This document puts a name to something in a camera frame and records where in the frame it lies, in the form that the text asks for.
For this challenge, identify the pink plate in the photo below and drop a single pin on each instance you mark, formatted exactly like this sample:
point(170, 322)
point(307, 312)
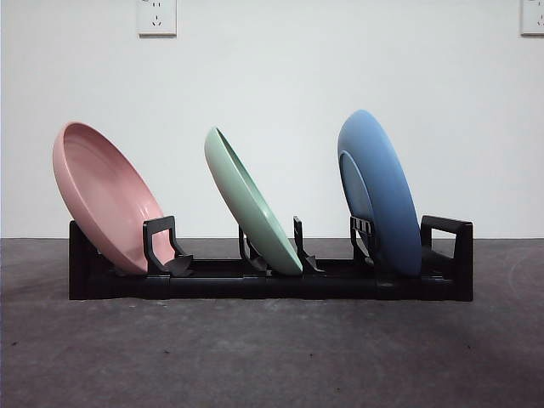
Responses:
point(106, 191)

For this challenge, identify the white wall socket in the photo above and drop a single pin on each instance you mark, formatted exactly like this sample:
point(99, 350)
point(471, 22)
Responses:
point(156, 19)
point(533, 17)

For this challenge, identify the black plastic dish rack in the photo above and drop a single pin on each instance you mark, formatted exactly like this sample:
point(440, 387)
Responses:
point(297, 290)

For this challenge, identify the green plate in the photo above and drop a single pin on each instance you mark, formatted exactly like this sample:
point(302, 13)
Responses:
point(238, 191)

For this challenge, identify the blue plate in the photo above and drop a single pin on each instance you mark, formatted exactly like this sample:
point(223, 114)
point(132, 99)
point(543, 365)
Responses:
point(391, 191)

